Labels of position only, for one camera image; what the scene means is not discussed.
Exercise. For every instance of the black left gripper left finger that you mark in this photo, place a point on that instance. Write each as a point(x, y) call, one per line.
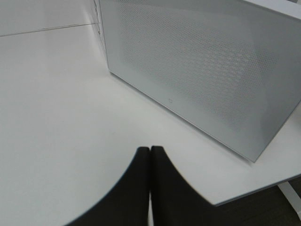
point(127, 203)

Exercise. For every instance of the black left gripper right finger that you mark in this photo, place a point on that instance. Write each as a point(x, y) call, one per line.
point(176, 203)

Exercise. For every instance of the white table leg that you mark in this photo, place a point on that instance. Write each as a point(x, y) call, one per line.
point(292, 197)

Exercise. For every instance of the white microwave oven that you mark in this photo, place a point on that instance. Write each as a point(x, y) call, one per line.
point(98, 21)

